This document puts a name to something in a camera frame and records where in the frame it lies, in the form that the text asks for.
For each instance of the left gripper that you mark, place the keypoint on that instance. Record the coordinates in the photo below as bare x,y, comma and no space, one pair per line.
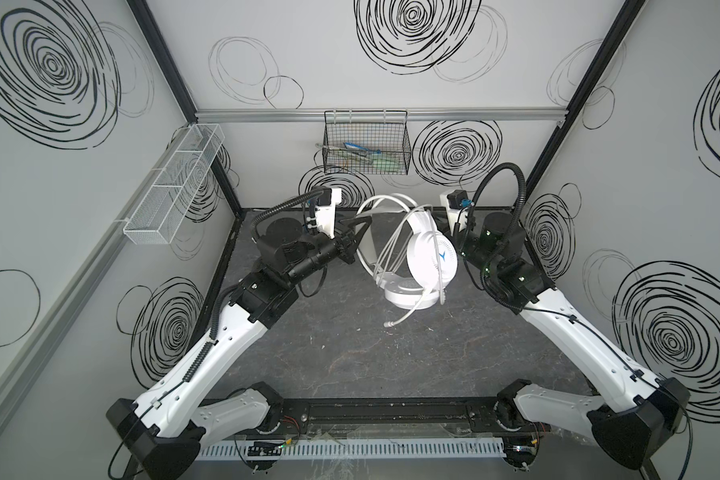
345,244

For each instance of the white headphones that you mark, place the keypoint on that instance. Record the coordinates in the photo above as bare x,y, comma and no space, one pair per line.
416,263

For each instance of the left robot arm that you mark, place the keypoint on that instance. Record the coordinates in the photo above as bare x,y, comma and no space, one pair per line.
166,427

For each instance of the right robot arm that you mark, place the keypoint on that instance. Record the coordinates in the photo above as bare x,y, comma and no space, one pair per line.
632,412

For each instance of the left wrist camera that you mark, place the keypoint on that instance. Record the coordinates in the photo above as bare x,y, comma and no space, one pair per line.
324,218

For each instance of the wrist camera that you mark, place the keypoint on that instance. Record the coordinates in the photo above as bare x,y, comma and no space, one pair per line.
457,205
324,218

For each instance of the items in wire basket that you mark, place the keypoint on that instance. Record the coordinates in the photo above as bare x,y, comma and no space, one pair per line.
358,158

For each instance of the black wire basket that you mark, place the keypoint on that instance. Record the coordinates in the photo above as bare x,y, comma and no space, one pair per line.
390,137

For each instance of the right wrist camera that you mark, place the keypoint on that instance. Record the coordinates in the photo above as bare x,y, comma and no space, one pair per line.
457,205

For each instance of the aluminium wall rail back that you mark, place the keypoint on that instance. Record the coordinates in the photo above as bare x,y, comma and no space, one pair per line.
301,115

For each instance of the aluminium wall rail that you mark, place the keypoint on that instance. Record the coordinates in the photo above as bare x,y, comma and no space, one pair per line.
301,115
33,357

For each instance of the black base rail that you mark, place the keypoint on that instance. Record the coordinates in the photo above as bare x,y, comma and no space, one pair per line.
396,414

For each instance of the white mesh wall tray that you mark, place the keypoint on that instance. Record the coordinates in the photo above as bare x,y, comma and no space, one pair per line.
161,211

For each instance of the black corner frame post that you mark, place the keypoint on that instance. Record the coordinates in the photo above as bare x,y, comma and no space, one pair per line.
165,61

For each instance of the aluminium wall rail left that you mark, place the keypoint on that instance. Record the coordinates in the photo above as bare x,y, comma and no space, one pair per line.
33,357

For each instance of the white slotted cable duct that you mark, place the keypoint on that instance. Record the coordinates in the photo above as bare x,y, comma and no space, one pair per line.
373,449

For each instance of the right black corner post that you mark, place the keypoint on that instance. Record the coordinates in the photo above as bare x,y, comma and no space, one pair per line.
614,38

